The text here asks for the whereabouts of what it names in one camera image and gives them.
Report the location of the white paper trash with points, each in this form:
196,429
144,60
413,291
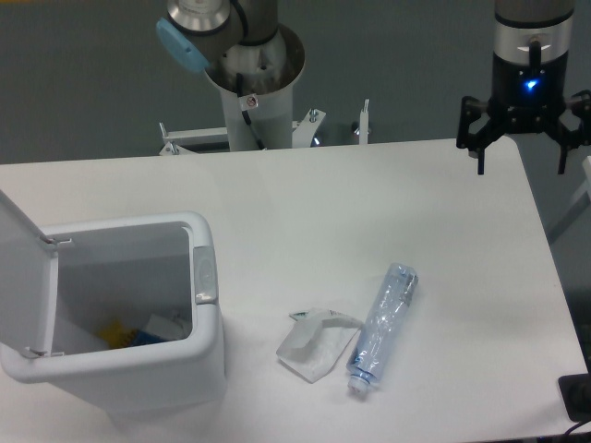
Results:
168,328

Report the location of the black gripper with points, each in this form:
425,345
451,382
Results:
525,100

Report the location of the white plastic trash can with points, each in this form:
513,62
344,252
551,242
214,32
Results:
126,270

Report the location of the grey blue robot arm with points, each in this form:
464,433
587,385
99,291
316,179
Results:
197,33

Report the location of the clear plastic water bottle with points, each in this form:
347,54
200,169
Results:
380,330

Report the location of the white frame at right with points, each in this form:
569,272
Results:
578,203

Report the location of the blue trash piece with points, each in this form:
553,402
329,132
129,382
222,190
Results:
141,338

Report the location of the black device at edge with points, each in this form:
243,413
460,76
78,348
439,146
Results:
575,392

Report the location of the white trash can lid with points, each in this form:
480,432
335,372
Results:
29,278

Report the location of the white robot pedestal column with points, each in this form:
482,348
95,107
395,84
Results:
256,87

